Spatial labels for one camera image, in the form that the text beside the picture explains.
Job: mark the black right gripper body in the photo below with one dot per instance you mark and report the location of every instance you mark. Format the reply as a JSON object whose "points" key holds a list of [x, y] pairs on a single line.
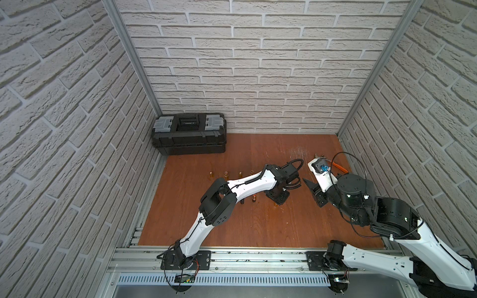
{"points": [[328, 197]]}

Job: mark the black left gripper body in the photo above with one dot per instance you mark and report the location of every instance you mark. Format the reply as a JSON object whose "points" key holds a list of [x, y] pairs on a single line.
{"points": [[279, 195]]}

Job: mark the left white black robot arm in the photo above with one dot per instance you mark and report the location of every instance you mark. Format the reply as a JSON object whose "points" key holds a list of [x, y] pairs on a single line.
{"points": [[220, 199]]}

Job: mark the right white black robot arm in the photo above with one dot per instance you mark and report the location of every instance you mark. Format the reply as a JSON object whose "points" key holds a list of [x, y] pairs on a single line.
{"points": [[435, 269]]}

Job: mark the black plastic toolbox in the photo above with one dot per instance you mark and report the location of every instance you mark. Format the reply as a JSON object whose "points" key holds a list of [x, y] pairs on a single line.
{"points": [[190, 134]]}

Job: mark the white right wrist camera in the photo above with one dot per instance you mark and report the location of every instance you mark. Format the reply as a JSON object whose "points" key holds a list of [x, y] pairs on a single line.
{"points": [[321, 170]]}

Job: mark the orange handled pliers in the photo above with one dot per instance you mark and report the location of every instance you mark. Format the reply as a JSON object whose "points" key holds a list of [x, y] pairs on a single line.
{"points": [[339, 167]]}

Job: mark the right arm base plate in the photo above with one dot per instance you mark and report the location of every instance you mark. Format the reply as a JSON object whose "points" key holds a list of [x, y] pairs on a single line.
{"points": [[315, 260]]}

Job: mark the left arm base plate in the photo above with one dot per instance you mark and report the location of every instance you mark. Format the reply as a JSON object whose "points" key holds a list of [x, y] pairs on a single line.
{"points": [[203, 259]]}

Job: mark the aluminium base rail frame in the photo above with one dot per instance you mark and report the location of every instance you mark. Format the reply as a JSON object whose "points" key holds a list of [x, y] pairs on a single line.
{"points": [[240, 273]]}

